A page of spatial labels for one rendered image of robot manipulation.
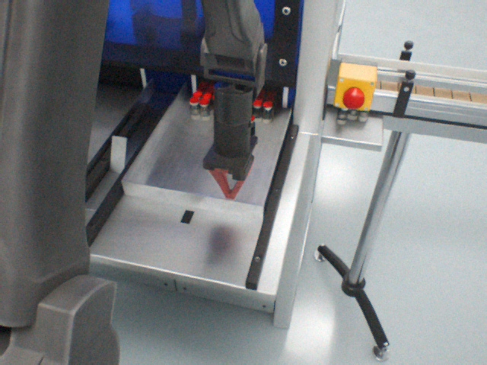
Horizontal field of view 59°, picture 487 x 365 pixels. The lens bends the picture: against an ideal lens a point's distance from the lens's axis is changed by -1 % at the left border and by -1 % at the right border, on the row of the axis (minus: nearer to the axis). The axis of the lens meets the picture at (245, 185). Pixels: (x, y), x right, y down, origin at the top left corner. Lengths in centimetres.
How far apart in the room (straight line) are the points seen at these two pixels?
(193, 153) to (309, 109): 25
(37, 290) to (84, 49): 10
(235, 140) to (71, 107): 46
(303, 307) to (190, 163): 96
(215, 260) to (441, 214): 155
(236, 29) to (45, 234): 38
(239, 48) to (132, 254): 37
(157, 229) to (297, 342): 96
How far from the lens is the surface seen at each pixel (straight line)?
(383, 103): 101
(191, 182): 82
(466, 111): 104
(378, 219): 131
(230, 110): 62
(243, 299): 152
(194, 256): 71
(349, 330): 166
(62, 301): 20
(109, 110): 104
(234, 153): 66
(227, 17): 51
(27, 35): 19
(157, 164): 87
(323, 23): 81
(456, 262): 197
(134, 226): 77
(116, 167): 87
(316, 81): 87
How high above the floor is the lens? 145
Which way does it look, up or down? 45 degrees down
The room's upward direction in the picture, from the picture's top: straight up
